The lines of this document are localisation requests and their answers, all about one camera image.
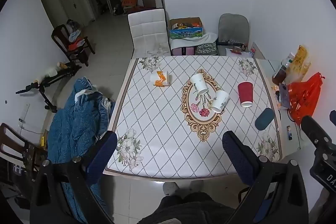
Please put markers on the dark wooden armchair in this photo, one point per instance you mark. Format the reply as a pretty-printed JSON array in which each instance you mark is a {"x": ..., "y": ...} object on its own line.
[{"x": 15, "y": 150}]

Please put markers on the pile of clothes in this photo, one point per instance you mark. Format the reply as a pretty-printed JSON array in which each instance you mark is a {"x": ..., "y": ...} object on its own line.
[{"x": 76, "y": 39}]

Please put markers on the small grey packet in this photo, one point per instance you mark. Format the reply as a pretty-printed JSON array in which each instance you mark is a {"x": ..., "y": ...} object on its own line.
[{"x": 283, "y": 95}]

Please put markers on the dark wooden chair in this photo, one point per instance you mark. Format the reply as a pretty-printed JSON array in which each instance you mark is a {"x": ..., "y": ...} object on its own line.
[{"x": 61, "y": 39}]

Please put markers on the black folded umbrella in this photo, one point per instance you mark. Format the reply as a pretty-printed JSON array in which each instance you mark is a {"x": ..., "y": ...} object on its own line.
[{"x": 229, "y": 43}]

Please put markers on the floral diamond pattern tablecloth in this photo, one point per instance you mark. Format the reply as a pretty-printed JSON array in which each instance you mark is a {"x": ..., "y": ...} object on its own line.
[{"x": 157, "y": 119}]

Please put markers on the open cardboard box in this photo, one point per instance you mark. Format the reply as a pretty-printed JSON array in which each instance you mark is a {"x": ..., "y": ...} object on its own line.
[{"x": 186, "y": 28}]

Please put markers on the orange bag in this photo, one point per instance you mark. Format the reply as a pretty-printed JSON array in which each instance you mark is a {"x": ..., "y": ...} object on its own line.
[{"x": 130, "y": 1}]

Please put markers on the dark blue glasses case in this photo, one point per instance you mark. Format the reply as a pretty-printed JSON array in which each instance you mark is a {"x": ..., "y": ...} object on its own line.
[{"x": 264, "y": 119}]

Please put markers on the red plastic bag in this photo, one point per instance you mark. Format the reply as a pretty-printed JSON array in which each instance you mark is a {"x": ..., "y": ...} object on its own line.
[{"x": 304, "y": 98}]

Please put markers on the orange and white paper cup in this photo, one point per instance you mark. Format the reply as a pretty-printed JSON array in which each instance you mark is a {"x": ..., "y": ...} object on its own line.
[{"x": 161, "y": 79}]

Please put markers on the pink storage box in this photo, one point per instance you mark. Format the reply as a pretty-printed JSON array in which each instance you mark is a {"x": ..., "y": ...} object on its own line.
[{"x": 182, "y": 51}]

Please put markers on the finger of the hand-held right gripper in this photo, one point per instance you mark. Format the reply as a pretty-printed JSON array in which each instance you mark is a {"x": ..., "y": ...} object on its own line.
[{"x": 313, "y": 129}]

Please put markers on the yellow snack bag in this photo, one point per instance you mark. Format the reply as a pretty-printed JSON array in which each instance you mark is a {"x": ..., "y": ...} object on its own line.
[{"x": 299, "y": 62}]

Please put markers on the white padded chair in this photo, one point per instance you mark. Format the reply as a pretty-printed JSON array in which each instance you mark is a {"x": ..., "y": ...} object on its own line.
[{"x": 148, "y": 29}]

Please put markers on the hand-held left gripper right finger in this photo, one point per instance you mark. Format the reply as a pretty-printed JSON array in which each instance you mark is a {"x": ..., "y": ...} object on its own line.
[{"x": 236, "y": 155}]

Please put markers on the small yellow object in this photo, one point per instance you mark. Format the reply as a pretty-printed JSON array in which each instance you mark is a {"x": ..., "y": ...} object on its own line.
[{"x": 42, "y": 140}]

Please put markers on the blue quilt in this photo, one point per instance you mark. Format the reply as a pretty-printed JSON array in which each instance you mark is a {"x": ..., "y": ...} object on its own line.
[{"x": 76, "y": 119}]

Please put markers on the person's legs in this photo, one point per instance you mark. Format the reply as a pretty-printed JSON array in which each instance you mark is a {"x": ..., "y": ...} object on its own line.
[{"x": 183, "y": 209}]

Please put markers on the grey chair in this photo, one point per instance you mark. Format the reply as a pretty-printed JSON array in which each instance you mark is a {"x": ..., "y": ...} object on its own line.
[{"x": 233, "y": 27}]

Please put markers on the white cloth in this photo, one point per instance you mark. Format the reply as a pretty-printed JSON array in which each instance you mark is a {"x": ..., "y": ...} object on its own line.
[{"x": 207, "y": 39}]

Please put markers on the red and white booklet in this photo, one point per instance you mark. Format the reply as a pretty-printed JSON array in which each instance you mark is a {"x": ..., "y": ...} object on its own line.
[{"x": 253, "y": 50}]

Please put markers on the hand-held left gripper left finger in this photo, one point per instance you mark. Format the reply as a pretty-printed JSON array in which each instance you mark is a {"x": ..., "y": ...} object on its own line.
[{"x": 101, "y": 154}]

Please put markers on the red paper cup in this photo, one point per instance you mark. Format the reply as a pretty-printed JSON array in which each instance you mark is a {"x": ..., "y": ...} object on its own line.
[{"x": 245, "y": 94}]

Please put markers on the black exercise stand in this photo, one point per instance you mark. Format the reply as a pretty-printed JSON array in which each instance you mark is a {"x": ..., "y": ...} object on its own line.
[{"x": 50, "y": 81}]

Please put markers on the brown glass jar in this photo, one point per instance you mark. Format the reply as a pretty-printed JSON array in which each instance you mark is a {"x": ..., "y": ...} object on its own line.
[{"x": 280, "y": 74}]

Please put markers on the patterned dark bag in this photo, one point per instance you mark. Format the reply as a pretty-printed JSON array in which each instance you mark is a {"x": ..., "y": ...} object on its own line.
[{"x": 206, "y": 49}]

